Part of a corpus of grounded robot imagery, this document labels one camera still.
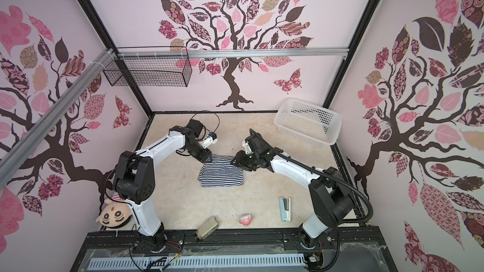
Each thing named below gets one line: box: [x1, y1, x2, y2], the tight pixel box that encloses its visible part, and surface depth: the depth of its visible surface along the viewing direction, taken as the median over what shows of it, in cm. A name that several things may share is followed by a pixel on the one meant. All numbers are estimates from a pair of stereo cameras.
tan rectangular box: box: [195, 216, 219, 240], surface depth 76 cm
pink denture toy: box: [238, 214, 254, 227], surface depth 77 cm
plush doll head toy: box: [95, 192, 133, 228], surface depth 75 cm
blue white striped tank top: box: [197, 154, 245, 187], surface depth 92 cm
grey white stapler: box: [278, 196, 292, 223], surface depth 82 cm
